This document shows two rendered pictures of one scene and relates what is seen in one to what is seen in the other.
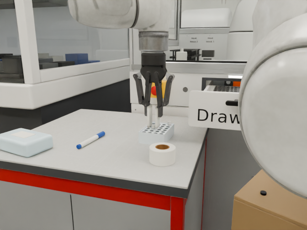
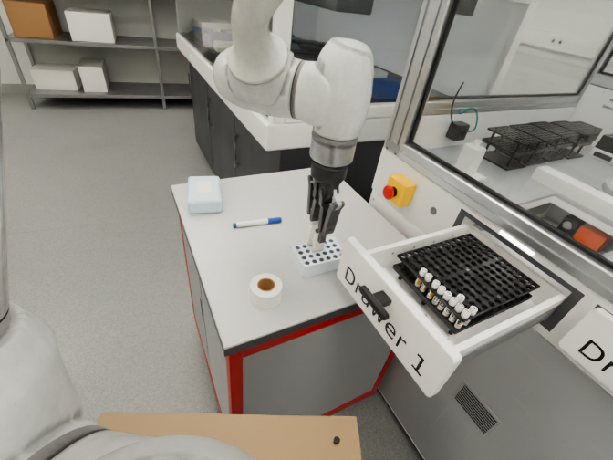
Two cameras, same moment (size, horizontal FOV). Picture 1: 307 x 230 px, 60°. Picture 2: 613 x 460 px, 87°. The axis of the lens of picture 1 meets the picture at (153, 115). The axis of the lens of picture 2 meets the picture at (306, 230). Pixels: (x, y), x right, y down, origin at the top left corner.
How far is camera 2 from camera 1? 0.58 m
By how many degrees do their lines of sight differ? 43
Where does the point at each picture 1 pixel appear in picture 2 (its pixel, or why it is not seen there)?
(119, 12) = (259, 101)
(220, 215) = (410, 382)
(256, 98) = not seen: outside the picture
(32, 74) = not seen: hidden behind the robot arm
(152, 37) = (316, 143)
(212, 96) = (363, 264)
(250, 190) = (119, 422)
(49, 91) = (294, 135)
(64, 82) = not seen: hidden behind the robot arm
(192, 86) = (443, 212)
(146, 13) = (306, 109)
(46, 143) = (212, 207)
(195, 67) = (460, 188)
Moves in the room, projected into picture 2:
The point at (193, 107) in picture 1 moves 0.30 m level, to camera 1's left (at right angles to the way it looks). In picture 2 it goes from (344, 258) to (256, 193)
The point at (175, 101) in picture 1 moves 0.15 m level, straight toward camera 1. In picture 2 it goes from (416, 217) to (382, 234)
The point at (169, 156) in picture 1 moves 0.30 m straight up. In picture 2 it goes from (259, 300) to (264, 171)
